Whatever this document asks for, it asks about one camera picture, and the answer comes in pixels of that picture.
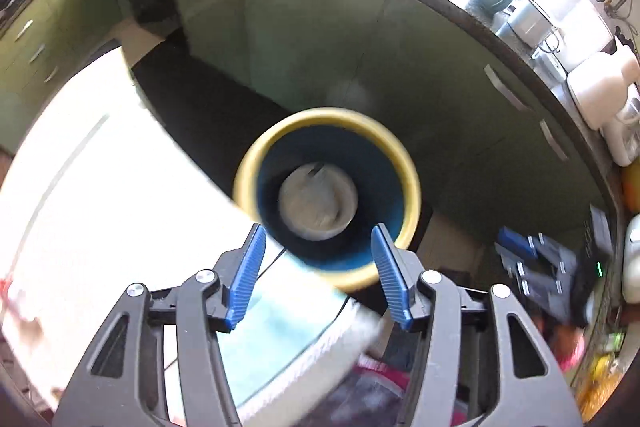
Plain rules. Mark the yellow bottle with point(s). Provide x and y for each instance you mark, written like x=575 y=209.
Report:
x=600 y=379

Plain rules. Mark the white round container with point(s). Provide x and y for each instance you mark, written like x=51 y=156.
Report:
x=632 y=257

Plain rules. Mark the green kitchen cabinets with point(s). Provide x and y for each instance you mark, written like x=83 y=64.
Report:
x=350 y=57

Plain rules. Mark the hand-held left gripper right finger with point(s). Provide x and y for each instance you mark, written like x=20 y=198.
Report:
x=390 y=279

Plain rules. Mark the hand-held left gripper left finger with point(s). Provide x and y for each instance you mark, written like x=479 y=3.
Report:
x=245 y=279

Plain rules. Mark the yellow-rimmed blue trash bin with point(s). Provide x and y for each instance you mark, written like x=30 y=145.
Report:
x=385 y=167

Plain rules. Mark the crumpled white paper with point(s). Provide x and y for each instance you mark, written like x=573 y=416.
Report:
x=318 y=202

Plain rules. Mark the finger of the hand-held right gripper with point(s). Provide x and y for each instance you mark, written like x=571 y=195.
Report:
x=515 y=242

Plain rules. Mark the white kitchen appliance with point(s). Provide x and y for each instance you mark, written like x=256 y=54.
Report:
x=600 y=82

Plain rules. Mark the pink cloth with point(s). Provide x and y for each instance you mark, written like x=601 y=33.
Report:
x=372 y=363

